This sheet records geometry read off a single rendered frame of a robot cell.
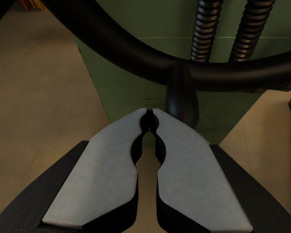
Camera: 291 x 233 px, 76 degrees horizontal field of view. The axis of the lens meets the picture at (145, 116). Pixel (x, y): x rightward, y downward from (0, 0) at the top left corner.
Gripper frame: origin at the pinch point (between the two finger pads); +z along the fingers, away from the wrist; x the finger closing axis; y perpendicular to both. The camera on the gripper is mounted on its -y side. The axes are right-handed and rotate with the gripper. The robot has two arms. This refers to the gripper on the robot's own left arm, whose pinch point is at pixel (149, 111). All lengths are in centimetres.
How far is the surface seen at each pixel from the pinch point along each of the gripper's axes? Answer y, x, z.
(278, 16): -4.3, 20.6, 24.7
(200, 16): -5.0, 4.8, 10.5
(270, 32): -1.9, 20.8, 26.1
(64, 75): 30, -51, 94
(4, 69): 29, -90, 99
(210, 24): -4.3, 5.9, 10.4
